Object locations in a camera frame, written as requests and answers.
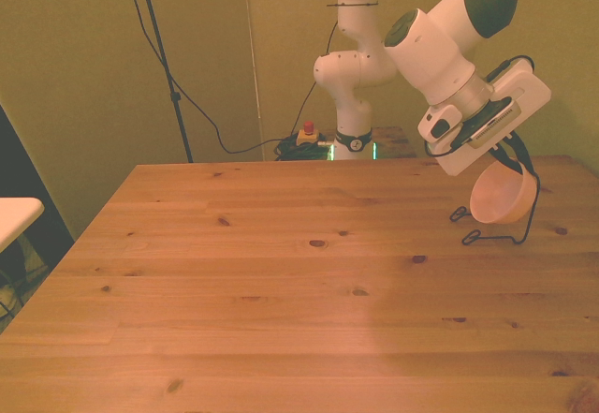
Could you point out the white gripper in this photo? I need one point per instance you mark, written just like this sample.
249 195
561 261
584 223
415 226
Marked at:
529 92

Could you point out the pink plastic bowl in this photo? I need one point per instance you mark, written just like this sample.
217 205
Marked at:
496 197

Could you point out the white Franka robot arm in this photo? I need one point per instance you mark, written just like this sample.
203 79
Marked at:
430 57

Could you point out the yellow emergency stop button box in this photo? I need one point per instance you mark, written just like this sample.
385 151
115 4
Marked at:
309 137

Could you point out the black tripod stand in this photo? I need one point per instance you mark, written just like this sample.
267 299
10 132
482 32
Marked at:
161 57

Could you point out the dark furniture panel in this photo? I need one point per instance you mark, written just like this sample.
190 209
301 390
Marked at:
18 169

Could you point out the white side table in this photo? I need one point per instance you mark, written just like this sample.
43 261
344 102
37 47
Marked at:
16 216

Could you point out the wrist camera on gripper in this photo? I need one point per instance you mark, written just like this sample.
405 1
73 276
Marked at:
496 125

